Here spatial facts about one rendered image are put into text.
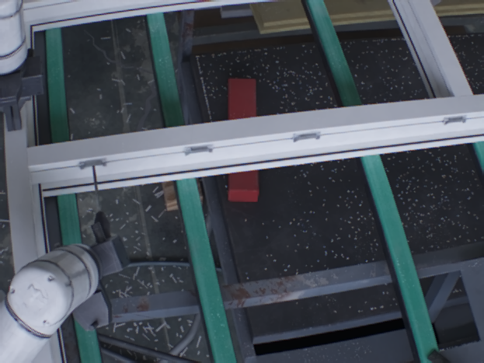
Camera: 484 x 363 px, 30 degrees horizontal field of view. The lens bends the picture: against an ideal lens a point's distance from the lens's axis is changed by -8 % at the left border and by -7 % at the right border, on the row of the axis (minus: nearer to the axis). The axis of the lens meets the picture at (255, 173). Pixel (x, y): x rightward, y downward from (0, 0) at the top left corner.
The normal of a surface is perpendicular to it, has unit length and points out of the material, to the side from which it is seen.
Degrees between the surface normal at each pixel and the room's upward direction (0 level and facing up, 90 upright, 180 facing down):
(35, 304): 43
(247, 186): 0
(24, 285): 36
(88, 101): 0
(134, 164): 90
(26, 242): 0
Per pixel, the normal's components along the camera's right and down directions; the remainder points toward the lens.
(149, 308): 0.07, -0.57
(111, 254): -0.14, 0.11
